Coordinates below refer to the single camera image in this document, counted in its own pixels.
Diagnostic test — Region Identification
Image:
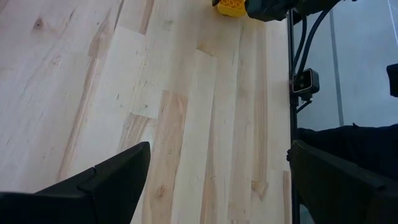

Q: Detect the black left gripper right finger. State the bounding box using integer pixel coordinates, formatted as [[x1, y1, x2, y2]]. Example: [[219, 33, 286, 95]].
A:
[[289, 139, 398, 224]]

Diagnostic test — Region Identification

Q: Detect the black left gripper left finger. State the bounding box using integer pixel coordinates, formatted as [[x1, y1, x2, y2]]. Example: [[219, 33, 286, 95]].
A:
[[0, 141, 152, 224]]

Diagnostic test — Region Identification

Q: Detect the orange-yellow long toy block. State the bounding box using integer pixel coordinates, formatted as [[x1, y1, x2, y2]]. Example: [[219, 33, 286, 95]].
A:
[[216, 0, 249, 18]]

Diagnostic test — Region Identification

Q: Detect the person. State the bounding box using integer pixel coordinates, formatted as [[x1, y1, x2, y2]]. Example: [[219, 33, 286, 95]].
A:
[[295, 123, 398, 187]]

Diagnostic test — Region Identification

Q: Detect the black object beyond table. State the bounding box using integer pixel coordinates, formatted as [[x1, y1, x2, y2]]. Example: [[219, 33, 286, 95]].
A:
[[386, 63, 398, 98]]

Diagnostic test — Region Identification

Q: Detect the black camera cable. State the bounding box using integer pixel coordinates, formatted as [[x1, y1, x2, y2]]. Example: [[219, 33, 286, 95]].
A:
[[293, 14, 308, 78], [297, 4, 335, 80]]

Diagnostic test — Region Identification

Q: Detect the small black table camera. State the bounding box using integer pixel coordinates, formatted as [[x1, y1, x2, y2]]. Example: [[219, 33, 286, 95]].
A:
[[290, 68, 321, 102]]

